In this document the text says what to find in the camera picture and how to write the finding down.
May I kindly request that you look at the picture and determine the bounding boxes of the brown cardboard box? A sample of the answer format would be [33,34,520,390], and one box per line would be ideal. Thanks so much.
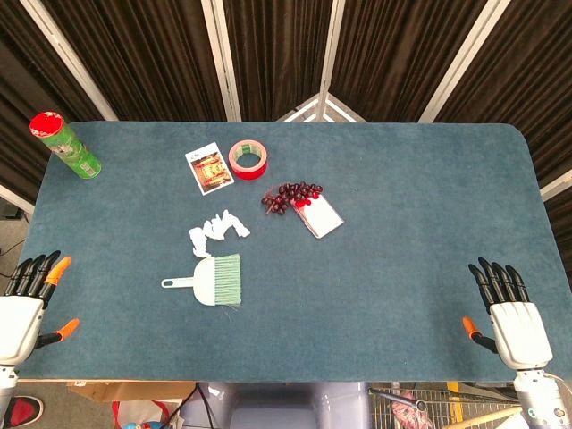
[66,380,198,403]

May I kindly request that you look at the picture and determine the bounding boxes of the white screen frame post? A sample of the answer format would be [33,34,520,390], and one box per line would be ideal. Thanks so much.
[200,0,242,122]
[539,169,572,200]
[418,0,501,122]
[0,183,36,215]
[20,0,118,122]
[315,0,346,122]

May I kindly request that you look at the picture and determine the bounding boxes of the white brush green bristles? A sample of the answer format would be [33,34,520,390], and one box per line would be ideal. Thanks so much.
[160,253,243,308]

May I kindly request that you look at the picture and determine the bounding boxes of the dark red grape bunch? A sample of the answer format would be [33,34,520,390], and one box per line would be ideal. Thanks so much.
[260,181,325,217]

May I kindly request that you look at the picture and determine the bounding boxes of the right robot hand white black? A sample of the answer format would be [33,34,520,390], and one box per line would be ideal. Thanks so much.
[462,257,555,371]

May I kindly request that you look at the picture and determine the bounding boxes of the red black shoe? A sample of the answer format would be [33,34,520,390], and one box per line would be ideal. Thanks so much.
[7,395,46,428]

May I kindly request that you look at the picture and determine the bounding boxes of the black cable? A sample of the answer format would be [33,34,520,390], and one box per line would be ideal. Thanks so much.
[195,382,216,429]

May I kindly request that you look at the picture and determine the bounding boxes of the white badge holder red clip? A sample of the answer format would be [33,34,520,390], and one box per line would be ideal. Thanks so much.
[290,194,345,240]

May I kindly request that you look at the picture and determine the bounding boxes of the lavender robot base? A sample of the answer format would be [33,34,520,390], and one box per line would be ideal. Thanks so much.
[181,382,372,429]

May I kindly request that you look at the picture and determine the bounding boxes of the red patterned packet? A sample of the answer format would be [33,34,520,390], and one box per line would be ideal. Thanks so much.
[388,389,431,429]

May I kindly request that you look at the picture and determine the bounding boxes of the white screen base frame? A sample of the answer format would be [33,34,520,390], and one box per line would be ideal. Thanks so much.
[276,92,368,123]

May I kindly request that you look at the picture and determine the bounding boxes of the red tape roll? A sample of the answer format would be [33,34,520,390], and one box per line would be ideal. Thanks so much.
[228,139,269,181]

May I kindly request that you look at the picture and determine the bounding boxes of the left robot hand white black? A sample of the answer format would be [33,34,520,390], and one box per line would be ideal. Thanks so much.
[0,249,81,366]

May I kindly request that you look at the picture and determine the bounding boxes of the metal tube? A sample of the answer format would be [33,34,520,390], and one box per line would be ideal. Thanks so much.
[369,386,428,412]

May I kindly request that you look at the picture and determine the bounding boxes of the wooden stick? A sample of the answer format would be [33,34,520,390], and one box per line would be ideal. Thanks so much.
[449,405,524,429]

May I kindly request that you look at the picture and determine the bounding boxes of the red white bag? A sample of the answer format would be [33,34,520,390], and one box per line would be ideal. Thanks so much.
[111,400,182,429]

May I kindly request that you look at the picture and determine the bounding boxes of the long white paper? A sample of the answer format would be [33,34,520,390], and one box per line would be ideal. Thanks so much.
[203,208,252,241]

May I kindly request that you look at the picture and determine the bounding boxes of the picture card white border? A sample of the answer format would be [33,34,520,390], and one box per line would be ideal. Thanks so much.
[184,141,235,197]

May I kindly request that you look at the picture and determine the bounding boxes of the metal wire cart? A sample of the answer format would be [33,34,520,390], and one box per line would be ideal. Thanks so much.
[368,382,524,429]

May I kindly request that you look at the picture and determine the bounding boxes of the dark brown curtain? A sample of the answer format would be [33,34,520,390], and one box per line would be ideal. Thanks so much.
[0,0,106,205]
[328,0,488,122]
[223,0,334,122]
[435,0,572,189]
[39,0,229,122]

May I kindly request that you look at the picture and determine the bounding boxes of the blue felt table mat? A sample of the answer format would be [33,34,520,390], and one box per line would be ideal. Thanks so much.
[0,121,572,384]

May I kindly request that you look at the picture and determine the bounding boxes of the green can red lid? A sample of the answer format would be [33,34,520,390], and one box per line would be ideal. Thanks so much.
[29,111,103,181]

